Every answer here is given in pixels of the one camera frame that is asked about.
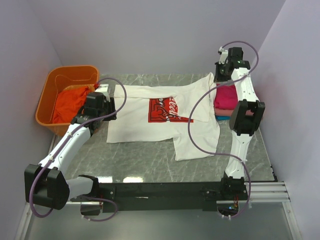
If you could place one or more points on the folded blue t-shirt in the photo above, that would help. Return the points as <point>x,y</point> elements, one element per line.
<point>222,118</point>

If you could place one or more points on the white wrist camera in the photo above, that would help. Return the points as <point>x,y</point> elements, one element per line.
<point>223,59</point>
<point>104,89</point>

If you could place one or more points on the black base crossbar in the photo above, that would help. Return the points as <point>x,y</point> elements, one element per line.
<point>147,196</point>

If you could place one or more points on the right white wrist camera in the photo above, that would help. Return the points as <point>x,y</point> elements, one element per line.
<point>223,59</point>

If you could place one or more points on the folded salmon t-shirt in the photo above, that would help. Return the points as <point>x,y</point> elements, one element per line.
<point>223,112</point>

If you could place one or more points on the folded magenta t-shirt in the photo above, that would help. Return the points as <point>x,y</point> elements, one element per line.
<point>226,97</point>

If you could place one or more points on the orange t-shirt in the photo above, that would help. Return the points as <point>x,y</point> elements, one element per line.
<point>69,102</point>

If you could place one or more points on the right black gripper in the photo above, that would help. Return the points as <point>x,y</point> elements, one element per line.
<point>219,72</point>

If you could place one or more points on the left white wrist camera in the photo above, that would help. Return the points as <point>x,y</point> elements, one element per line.
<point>104,89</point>

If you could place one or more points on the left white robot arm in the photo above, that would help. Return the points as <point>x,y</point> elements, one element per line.
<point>45,183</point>

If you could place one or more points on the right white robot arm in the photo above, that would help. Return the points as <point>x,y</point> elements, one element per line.
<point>244,121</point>

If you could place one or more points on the aluminium frame rail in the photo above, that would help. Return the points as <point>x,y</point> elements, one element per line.
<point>267,215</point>

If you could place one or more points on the orange plastic laundry basket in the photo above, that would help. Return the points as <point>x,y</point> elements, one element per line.
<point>58,80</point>

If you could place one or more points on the white printed t-shirt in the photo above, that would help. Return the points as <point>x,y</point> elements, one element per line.
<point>152,114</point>

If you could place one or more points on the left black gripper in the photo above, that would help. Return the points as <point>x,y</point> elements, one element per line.
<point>110,107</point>

